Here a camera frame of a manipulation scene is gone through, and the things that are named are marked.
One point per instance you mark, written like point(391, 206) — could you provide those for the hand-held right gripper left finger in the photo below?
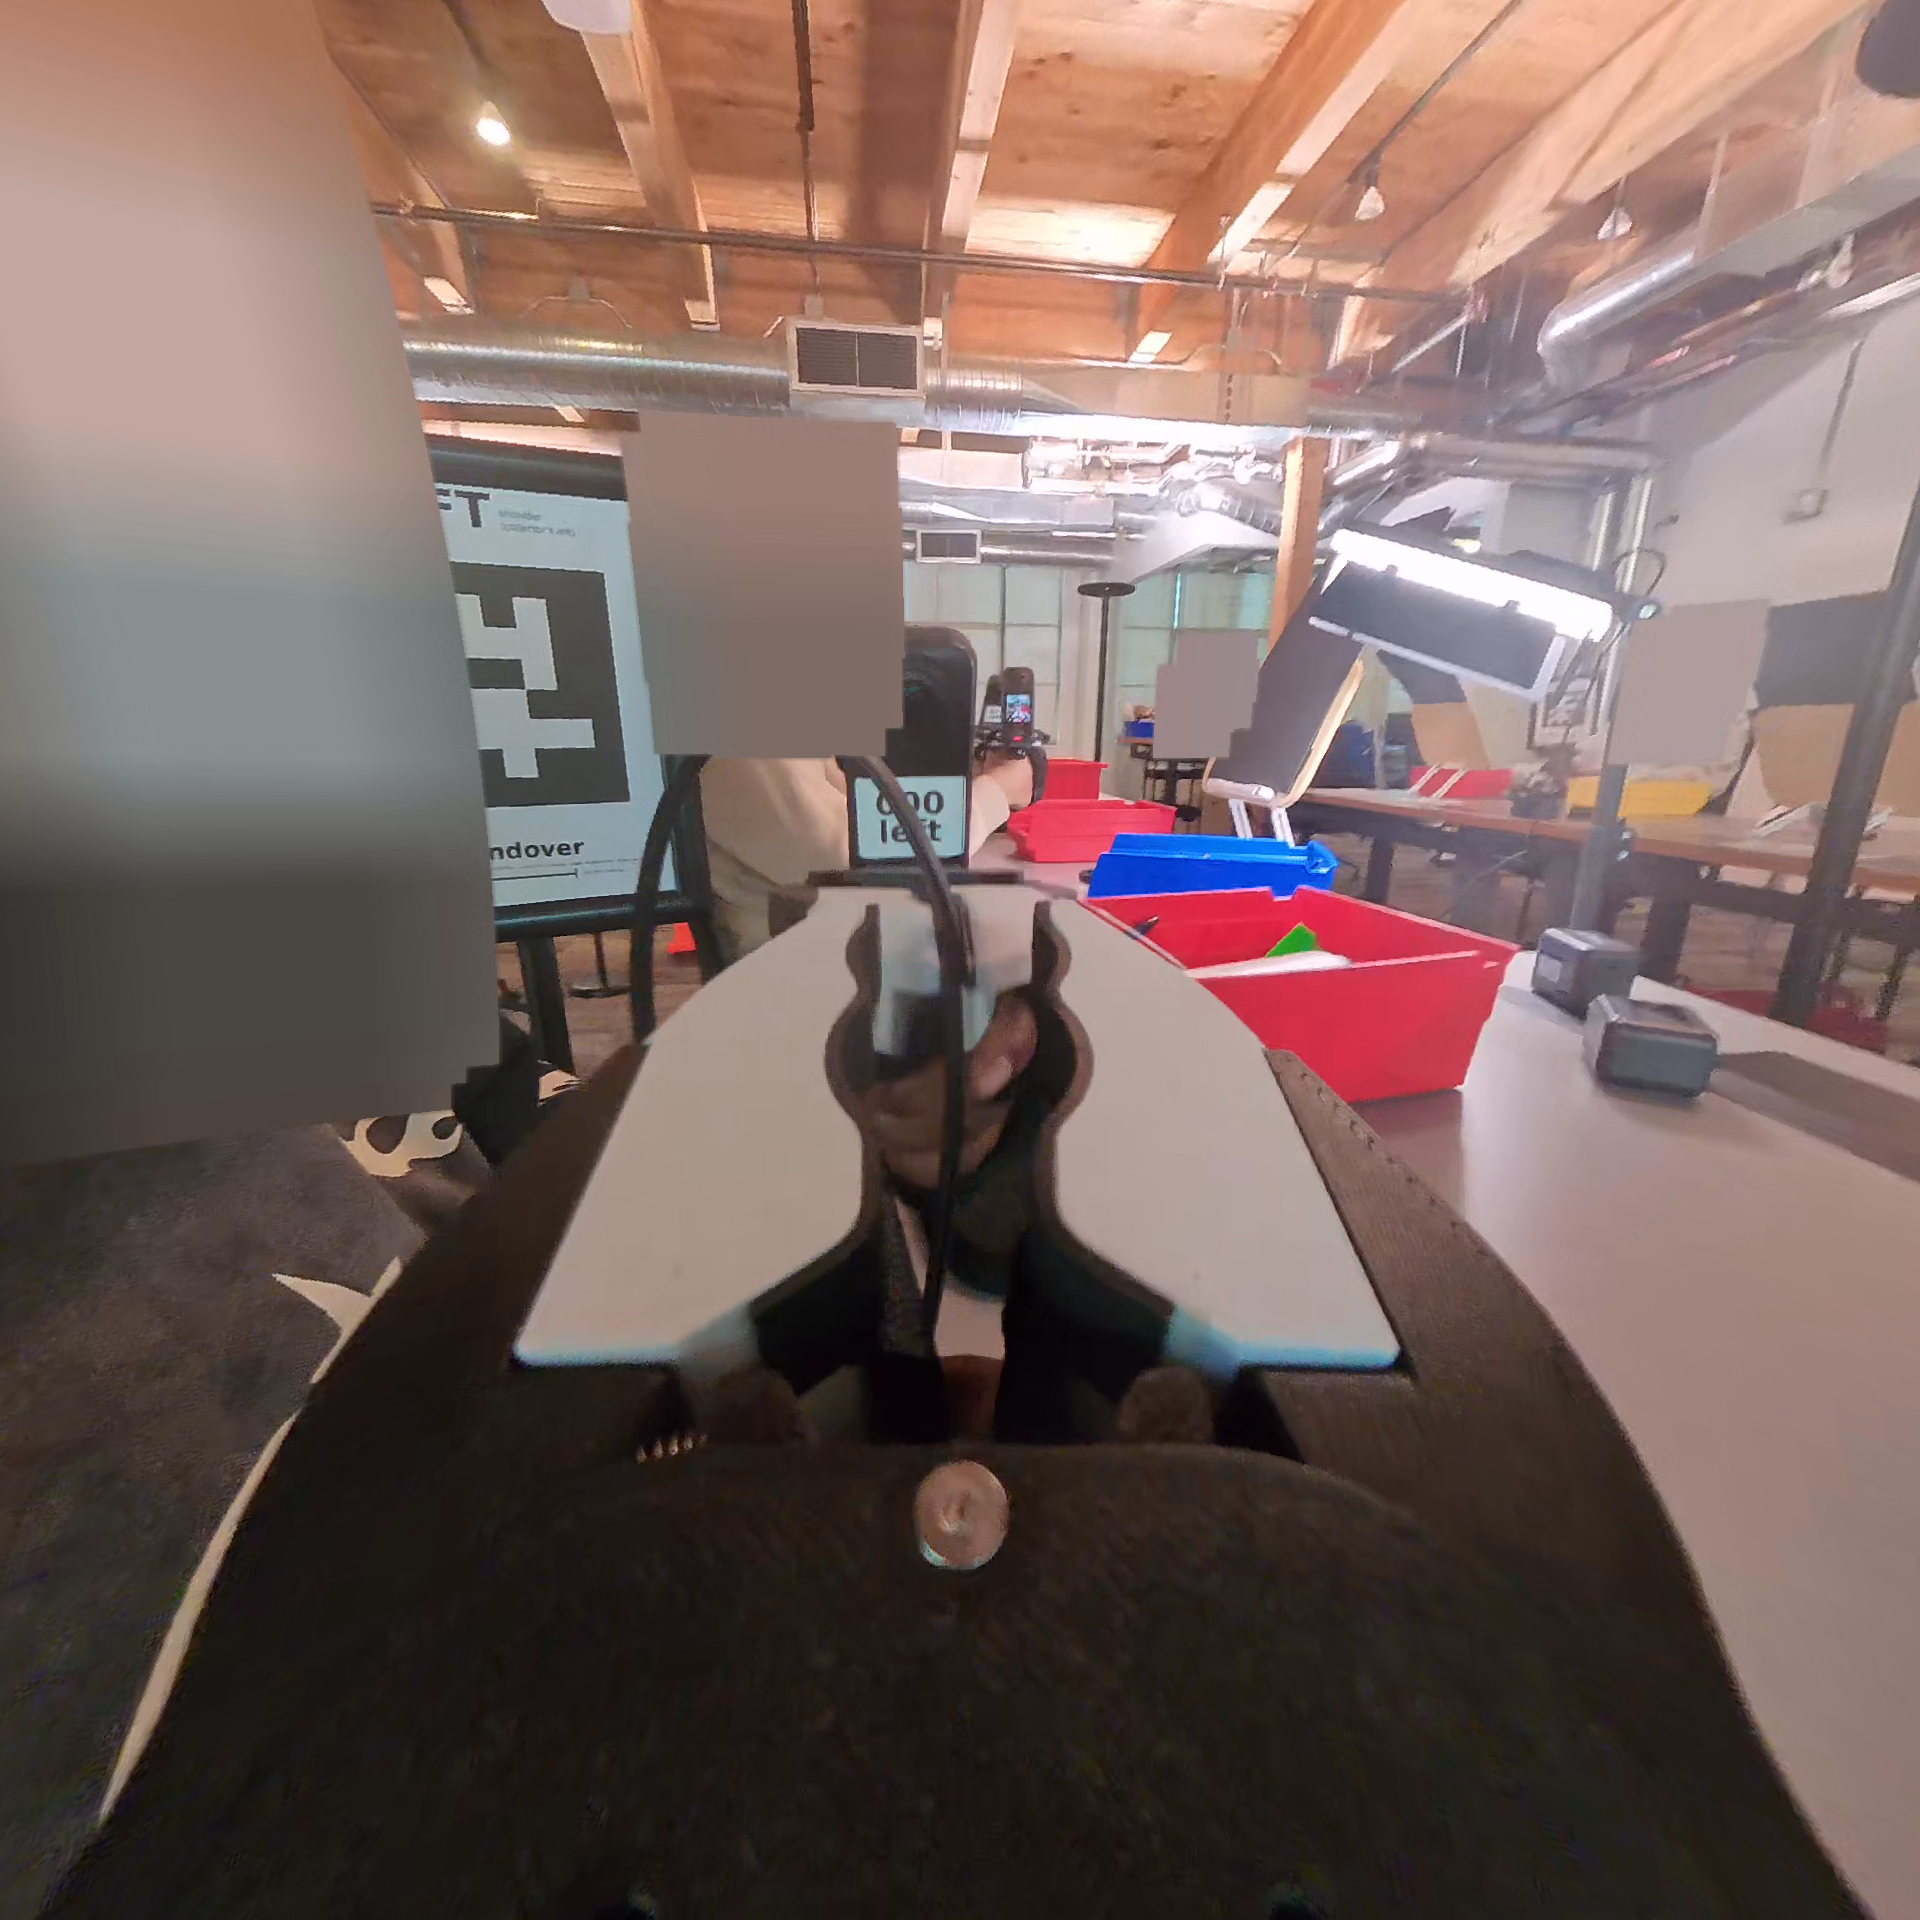
point(707, 1187)

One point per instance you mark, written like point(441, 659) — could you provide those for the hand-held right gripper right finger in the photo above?
point(1217, 1187)

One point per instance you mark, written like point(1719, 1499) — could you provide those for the red plastic bin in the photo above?
point(1351, 991)

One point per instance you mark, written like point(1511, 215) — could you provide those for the blue plastic bin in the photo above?
point(1217, 865)

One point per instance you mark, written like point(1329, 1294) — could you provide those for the person's left hand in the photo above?
point(1007, 1066)

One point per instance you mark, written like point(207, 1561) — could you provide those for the small red bin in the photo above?
point(1086, 817)

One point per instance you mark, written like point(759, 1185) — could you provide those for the printed marker sign board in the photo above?
point(557, 675)

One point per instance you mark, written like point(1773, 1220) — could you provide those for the small grey device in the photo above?
point(1586, 963)
point(1651, 1043)

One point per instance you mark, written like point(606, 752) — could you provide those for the bright light panel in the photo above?
point(1471, 601)

